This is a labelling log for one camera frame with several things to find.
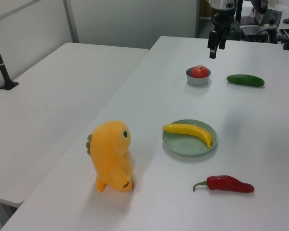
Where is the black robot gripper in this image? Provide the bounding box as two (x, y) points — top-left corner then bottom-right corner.
(208, 8), (234, 60)

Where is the green cucumber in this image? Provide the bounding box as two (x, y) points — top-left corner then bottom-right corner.
(226, 74), (265, 88)

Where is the small grey bowl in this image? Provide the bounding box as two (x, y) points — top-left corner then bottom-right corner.
(185, 66), (212, 86)

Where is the red apple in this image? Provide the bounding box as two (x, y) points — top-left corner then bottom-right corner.
(191, 64), (209, 78)

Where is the brown wooden cabinet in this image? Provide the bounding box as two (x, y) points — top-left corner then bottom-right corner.
(199, 0), (212, 19)

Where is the black equipment box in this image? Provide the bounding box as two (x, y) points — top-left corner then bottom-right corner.
(240, 24), (278, 43)

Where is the black vertical pole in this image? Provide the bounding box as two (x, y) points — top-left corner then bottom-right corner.
(235, 0), (244, 27)

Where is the black keyboard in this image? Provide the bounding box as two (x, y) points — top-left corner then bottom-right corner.
(258, 9), (283, 27)

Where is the yellow banana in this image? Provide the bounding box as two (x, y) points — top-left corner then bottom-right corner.
(162, 123), (213, 149)

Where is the pale green plate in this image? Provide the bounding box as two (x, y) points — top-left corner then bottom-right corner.
(161, 118), (218, 157)

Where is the red chili pepper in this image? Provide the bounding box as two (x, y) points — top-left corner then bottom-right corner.
(192, 175), (255, 194)

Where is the orange plush toy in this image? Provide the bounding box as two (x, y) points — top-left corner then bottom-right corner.
(85, 120), (137, 193)

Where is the black pole stand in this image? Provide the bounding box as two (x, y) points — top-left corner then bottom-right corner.
(0, 25), (20, 90)

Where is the grey partition frame post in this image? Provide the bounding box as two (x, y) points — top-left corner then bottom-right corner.
(63, 0), (79, 44)

